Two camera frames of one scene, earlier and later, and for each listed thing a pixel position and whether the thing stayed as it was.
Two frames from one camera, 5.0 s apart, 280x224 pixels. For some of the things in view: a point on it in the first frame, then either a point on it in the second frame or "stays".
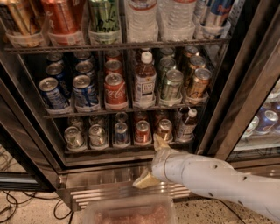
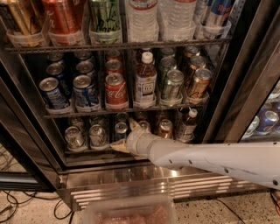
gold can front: (200, 83) stays
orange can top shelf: (64, 21) stays
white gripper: (157, 168) to (136, 142)
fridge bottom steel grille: (80, 181) stays
